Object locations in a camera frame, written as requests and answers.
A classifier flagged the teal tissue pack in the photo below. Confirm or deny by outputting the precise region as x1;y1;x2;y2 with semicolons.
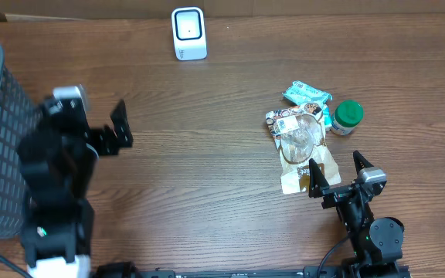
323;104;332;132

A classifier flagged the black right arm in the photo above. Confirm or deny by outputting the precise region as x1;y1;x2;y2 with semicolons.
303;151;411;278

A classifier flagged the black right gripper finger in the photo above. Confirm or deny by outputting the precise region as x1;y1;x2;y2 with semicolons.
308;158;330;198
353;151;374;180

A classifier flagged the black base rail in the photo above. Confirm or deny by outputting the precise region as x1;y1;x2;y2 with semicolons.
88;262;412;278

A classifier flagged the white barcode scanner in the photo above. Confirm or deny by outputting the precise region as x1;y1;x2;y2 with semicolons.
171;6;208;61

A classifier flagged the green lid jar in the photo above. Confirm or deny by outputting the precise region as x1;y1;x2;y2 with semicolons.
331;100;364;135

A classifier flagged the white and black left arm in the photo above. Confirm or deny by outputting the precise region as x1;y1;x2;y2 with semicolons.
17;97;133;277

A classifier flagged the teal wipes packet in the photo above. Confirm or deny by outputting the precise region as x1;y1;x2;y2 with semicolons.
283;80;333;105

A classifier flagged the clear plastic bag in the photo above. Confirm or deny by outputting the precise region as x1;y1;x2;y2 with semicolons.
266;102;341;194

